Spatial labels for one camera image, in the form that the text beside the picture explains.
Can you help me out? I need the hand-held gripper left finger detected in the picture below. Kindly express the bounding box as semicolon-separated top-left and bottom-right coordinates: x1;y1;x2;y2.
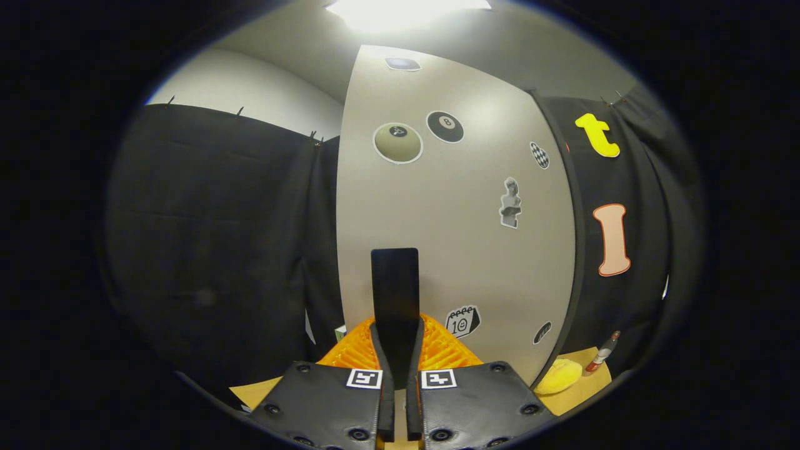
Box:
247;316;396;450

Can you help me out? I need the large ceiling light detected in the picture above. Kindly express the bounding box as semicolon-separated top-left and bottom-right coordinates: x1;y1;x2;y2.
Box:
325;0;493;33

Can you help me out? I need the yellow plush cushion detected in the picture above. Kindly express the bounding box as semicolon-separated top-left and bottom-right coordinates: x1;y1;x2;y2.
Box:
533;358;583;396

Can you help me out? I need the black backdrop cloth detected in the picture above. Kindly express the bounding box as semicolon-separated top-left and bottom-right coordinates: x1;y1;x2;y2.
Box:
103;84;704;388

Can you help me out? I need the beige shoe cabinet door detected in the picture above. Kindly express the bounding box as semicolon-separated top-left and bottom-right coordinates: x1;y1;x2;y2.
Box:
336;45;577;388

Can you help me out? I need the red label water bottle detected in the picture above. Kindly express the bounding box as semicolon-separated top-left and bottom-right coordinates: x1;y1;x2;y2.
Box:
584;331;621;374

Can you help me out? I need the dark grey shoe cabinet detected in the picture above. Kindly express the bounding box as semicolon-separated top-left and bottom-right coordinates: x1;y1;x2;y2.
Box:
530;89;587;379

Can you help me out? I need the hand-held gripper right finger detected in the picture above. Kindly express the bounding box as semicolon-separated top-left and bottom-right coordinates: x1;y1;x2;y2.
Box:
406;312;557;450

